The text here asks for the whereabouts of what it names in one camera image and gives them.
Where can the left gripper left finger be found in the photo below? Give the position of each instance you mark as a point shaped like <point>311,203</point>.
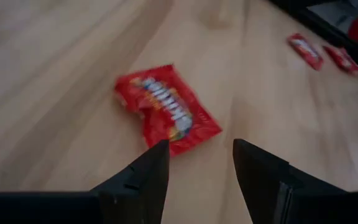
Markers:
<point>135,199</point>

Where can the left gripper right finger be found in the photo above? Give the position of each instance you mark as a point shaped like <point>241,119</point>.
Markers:
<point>266,193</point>

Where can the red Skittles candy pack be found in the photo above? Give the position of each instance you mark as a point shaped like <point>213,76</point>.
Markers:
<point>342,59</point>
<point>166,105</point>
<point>304,51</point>

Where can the black aluminium table frame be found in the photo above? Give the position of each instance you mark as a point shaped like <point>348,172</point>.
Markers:
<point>325,28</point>

